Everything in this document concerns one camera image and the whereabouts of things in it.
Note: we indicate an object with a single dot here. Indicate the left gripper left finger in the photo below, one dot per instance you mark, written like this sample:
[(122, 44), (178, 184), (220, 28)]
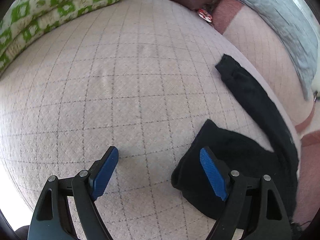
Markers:
[(52, 217)]

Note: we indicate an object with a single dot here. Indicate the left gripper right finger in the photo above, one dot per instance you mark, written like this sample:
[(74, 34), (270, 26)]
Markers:
[(267, 214)]

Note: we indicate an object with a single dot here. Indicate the black pants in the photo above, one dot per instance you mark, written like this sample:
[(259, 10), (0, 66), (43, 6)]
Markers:
[(239, 152)]

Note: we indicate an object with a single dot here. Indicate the pink checked bed sheet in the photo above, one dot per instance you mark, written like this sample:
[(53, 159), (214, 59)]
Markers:
[(138, 75)]

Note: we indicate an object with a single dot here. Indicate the pink checked bolster cushion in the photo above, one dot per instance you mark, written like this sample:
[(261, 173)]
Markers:
[(253, 37)]

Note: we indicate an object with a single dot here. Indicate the red white small packet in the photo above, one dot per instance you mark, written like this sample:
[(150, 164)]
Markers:
[(204, 14)]

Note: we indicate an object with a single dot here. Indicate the grey quilted pillow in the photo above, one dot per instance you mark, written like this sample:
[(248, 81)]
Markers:
[(295, 32)]

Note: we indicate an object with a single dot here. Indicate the green patterned folded quilt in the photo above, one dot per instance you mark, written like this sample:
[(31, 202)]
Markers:
[(27, 20)]

